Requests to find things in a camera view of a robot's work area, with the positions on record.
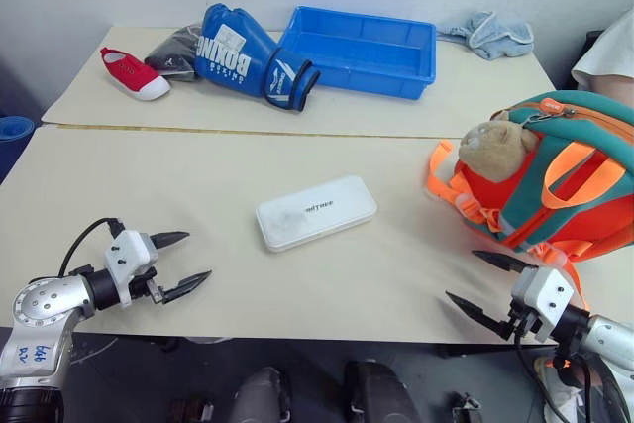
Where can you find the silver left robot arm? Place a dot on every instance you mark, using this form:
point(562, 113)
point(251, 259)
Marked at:
point(44, 301)

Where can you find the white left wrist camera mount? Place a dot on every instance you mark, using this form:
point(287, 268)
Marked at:
point(126, 249)

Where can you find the grey rounded shape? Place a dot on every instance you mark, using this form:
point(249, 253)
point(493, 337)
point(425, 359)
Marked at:
point(260, 395)

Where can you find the person in white shirt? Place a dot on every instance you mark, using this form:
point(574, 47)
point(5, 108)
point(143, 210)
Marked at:
point(614, 54)

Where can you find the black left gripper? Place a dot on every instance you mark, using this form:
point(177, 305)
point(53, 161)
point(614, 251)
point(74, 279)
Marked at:
point(154, 290)

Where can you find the blue boxing glove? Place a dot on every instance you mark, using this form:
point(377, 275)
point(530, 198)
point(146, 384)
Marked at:
point(223, 54)

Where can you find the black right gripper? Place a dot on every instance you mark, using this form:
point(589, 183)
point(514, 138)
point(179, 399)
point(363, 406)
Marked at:
point(524, 320)

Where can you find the black rounded shape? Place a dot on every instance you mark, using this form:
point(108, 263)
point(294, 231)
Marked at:
point(379, 393)

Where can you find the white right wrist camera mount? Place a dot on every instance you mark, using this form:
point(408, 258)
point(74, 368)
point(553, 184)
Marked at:
point(547, 294)

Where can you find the orange and teal backpack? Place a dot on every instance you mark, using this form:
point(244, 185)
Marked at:
point(584, 205)

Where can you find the blue plastic bin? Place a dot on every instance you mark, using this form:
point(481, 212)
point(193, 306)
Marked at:
point(361, 54)

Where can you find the brown plush animal head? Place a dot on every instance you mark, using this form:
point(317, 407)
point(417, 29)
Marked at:
point(495, 150)

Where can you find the red child's shoe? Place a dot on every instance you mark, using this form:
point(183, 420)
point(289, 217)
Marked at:
point(136, 74)

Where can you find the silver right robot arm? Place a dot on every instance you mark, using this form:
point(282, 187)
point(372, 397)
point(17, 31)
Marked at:
point(610, 335)

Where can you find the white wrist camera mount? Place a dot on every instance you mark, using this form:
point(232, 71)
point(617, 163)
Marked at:
point(547, 294)
point(126, 249)

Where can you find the light blue cloth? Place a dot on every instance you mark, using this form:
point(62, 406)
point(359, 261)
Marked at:
point(500, 36)

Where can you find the white plastic case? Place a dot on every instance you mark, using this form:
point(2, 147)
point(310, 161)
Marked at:
point(317, 212)

